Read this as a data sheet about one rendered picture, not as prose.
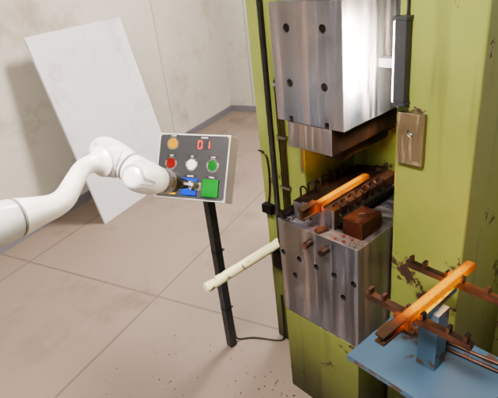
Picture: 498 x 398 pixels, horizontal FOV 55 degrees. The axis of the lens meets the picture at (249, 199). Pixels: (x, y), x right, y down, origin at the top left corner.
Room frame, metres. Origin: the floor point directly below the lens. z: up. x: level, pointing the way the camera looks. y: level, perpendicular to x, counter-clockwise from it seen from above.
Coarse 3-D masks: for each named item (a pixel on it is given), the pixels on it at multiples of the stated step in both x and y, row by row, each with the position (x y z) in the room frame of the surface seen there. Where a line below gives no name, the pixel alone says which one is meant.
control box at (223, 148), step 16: (160, 144) 1.97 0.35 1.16; (192, 144) 1.91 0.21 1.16; (208, 144) 1.88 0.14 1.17; (224, 144) 1.85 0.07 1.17; (160, 160) 1.94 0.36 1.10; (176, 160) 1.91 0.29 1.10; (208, 160) 1.85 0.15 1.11; (224, 160) 1.82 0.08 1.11; (192, 176) 1.84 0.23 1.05; (208, 176) 1.81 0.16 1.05; (224, 176) 1.78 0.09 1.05; (176, 192) 1.84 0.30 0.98; (224, 192) 1.75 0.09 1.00
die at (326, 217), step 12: (360, 168) 1.84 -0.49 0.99; (372, 168) 1.80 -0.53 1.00; (384, 168) 1.79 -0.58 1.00; (336, 180) 1.77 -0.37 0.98; (348, 180) 1.74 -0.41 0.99; (384, 180) 1.70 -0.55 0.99; (312, 192) 1.69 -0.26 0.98; (324, 192) 1.66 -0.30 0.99; (348, 192) 1.62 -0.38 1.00; (360, 192) 1.62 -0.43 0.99; (372, 192) 1.64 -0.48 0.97; (300, 204) 1.61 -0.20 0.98; (324, 204) 1.54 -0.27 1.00; (312, 216) 1.57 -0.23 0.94; (324, 216) 1.52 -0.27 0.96; (336, 216) 1.50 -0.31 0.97; (336, 228) 1.50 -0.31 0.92
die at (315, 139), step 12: (396, 108) 1.74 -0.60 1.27; (372, 120) 1.64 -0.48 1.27; (384, 120) 1.69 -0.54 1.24; (396, 120) 1.74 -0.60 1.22; (300, 132) 1.59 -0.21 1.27; (312, 132) 1.55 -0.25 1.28; (324, 132) 1.51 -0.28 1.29; (336, 132) 1.50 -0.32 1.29; (348, 132) 1.55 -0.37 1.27; (360, 132) 1.59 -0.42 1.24; (372, 132) 1.64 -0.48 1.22; (300, 144) 1.60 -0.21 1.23; (312, 144) 1.55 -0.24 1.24; (324, 144) 1.51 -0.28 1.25; (336, 144) 1.50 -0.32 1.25; (348, 144) 1.55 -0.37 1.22
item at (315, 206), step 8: (360, 176) 1.73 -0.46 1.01; (368, 176) 1.73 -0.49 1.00; (344, 184) 1.67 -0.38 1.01; (352, 184) 1.66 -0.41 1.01; (336, 192) 1.61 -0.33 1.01; (312, 200) 1.56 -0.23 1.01; (320, 200) 1.56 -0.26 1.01; (328, 200) 1.57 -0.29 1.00; (304, 208) 1.49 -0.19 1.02; (312, 208) 1.52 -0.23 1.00; (320, 208) 1.52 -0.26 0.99; (304, 216) 1.49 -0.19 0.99
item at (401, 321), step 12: (468, 264) 1.15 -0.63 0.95; (456, 276) 1.10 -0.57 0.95; (432, 288) 1.06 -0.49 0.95; (444, 288) 1.05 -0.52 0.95; (420, 300) 1.02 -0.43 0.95; (432, 300) 1.02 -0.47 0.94; (396, 312) 0.97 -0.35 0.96; (408, 312) 0.97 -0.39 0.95; (420, 312) 0.98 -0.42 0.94; (396, 324) 0.93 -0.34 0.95; (408, 324) 0.93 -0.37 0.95; (384, 336) 0.89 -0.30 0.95
